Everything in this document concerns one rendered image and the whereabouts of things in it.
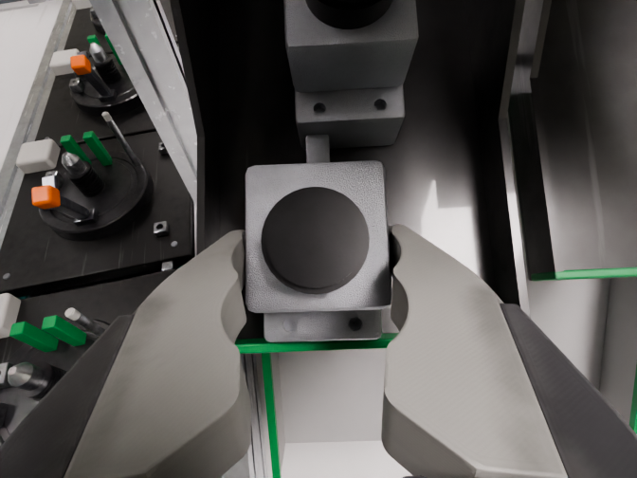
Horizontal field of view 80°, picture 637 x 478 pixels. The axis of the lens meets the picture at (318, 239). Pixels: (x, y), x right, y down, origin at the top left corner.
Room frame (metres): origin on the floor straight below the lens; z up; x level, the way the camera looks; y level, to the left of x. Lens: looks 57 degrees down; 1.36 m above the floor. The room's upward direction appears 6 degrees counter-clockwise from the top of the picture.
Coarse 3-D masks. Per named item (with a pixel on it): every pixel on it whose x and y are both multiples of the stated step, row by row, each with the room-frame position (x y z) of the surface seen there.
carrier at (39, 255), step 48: (48, 144) 0.45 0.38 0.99; (96, 144) 0.40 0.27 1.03; (144, 144) 0.46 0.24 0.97; (96, 192) 0.35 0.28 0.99; (144, 192) 0.34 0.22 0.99; (48, 240) 0.29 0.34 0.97; (96, 240) 0.29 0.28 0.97; (144, 240) 0.28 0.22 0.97; (192, 240) 0.28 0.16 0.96; (0, 288) 0.23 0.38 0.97; (48, 288) 0.23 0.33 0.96
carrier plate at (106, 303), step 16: (160, 272) 0.23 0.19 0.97; (80, 288) 0.22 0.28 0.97; (96, 288) 0.22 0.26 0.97; (112, 288) 0.22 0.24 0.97; (128, 288) 0.21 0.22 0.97; (144, 288) 0.21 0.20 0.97; (32, 304) 0.21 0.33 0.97; (48, 304) 0.20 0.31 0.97; (64, 304) 0.20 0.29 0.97; (80, 304) 0.20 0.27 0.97; (96, 304) 0.20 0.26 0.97; (112, 304) 0.20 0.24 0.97; (128, 304) 0.19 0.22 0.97; (16, 320) 0.19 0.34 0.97; (32, 320) 0.19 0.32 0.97; (64, 320) 0.18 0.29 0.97; (112, 320) 0.18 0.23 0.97; (0, 352) 0.15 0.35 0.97
